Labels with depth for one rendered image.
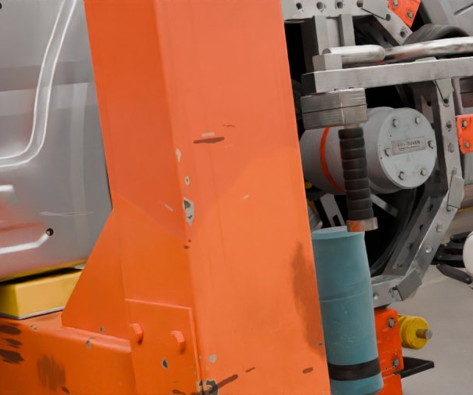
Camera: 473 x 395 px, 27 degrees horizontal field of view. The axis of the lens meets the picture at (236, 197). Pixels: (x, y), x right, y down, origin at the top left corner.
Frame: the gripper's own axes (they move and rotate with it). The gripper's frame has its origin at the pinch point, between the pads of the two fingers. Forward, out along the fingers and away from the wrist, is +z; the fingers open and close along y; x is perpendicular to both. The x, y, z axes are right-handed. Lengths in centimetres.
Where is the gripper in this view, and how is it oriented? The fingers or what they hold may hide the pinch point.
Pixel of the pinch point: (431, 254)
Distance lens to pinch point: 187.2
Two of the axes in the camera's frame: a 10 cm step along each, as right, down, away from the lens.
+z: -5.7, 0.2, 8.2
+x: -6.7, -6.0, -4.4
